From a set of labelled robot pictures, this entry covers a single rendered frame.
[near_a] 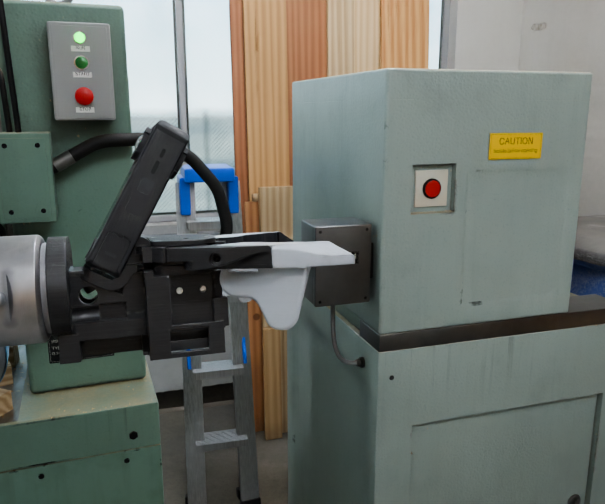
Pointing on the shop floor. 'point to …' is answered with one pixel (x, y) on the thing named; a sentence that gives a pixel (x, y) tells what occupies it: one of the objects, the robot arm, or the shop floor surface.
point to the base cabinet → (82, 480)
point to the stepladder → (194, 372)
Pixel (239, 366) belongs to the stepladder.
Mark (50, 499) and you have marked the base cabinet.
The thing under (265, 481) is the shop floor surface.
